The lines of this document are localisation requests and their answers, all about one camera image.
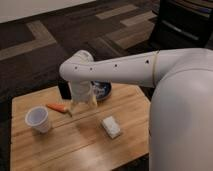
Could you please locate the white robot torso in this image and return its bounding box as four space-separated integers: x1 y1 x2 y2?
149 71 213 171

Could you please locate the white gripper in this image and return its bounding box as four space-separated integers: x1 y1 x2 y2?
69 81 98 113

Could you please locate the black rectangular block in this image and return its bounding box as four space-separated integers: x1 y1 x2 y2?
58 80 71 100

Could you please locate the white plastic cup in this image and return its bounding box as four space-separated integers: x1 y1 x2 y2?
25 106 51 133

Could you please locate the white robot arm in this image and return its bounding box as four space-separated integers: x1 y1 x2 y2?
59 48 213 113

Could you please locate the orange carrot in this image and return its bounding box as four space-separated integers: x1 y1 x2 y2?
47 103 71 115

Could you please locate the white sponge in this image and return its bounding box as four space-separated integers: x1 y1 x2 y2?
102 116 121 139

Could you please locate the dark blue bowl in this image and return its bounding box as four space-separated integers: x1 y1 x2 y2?
92 82 112 101

